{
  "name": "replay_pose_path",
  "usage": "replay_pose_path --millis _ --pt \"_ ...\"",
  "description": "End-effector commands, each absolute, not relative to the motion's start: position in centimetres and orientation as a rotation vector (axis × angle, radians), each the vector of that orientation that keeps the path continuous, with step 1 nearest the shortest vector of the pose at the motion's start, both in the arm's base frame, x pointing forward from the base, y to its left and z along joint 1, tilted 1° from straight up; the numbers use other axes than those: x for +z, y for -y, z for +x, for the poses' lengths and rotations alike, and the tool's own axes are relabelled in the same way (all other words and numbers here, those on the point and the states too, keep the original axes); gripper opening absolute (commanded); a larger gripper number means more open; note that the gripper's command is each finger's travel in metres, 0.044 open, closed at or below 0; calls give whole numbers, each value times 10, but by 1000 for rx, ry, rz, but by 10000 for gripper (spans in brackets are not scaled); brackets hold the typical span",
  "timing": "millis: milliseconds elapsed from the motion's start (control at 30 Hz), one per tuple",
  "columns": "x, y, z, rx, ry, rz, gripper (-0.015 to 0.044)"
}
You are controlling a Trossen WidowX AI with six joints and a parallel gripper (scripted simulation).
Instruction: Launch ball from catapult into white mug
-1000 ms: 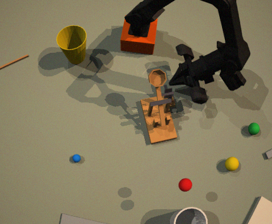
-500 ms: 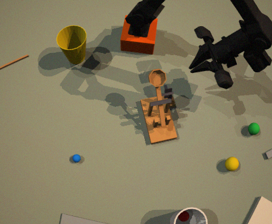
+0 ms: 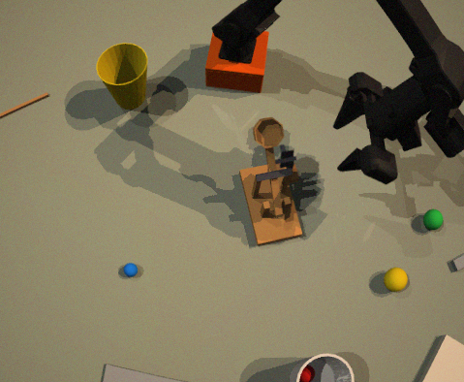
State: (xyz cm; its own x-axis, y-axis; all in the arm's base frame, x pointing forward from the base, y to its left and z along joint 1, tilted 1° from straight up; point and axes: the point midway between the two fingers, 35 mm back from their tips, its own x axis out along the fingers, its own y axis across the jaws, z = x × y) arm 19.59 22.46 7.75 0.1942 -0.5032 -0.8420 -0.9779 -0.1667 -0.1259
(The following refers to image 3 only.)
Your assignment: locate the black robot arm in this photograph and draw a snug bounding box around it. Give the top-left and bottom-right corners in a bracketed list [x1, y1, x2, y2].
[211, 0, 464, 158]

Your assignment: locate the blue ball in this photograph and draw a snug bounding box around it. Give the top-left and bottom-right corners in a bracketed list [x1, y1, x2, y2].
[123, 263, 138, 277]

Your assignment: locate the olive yellow cup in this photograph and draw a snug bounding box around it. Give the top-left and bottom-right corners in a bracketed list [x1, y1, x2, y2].
[97, 43, 148, 110]

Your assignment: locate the yellow ball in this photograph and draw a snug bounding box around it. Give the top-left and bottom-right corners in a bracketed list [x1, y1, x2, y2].
[384, 267, 408, 292]

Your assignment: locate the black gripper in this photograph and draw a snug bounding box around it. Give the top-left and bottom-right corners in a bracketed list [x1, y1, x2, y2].
[333, 72, 416, 184]

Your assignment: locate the orange thin rod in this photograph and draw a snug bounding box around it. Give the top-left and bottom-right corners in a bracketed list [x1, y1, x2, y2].
[0, 93, 48, 118]

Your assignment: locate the grey open cylinder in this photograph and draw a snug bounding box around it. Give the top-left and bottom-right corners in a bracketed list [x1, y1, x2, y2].
[290, 354, 355, 382]

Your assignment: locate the green ball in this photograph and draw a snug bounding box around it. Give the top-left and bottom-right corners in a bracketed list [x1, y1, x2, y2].
[423, 209, 443, 230]

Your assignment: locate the dark red ball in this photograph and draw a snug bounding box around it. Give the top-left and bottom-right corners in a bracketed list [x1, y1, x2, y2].
[299, 365, 315, 382]

